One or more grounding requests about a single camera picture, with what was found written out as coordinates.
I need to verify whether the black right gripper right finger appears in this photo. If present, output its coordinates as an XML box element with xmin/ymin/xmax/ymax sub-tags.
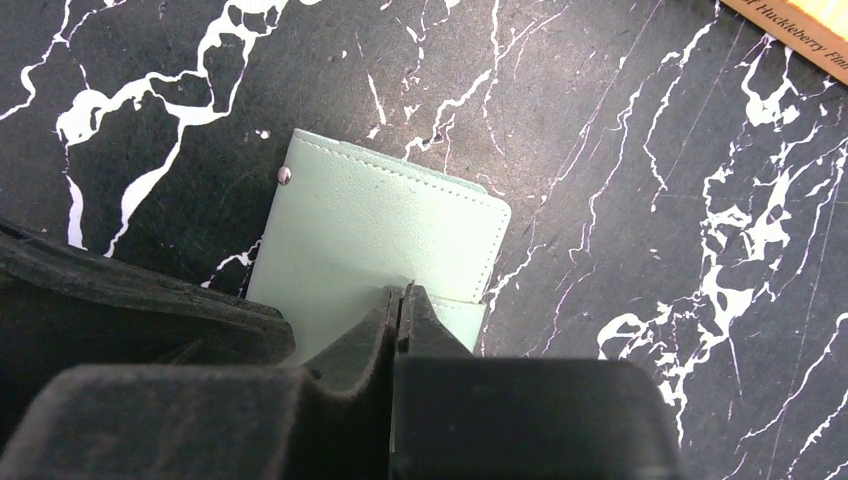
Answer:
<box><xmin>390</xmin><ymin>285</ymin><xmax>683</xmax><ymax>479</ymax></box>

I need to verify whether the orange Huckleberry Finn book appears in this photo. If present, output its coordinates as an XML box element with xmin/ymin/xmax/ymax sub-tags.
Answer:
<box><xmin>722</xmin><ymin>0</ymin><xmax>847</xmax><ymax>85</ymax></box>

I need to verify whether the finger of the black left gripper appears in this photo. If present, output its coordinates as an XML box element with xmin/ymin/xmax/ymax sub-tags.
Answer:
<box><xmin>1</xmin><ymin>220</ymin><xmax>296</xmax><ymax>443</ymax></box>

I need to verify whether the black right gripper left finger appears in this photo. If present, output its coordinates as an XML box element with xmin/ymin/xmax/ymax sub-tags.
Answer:
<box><xmin>1</xmin><ymin>287</ymin><xmax>402</xmax><ymax>479</ymax></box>

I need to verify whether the mint green card holder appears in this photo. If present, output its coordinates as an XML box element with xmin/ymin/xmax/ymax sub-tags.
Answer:
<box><xmin>247</xmin><ymin>129</ymin><xmax>511</xmax><ymax>365</ymax></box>

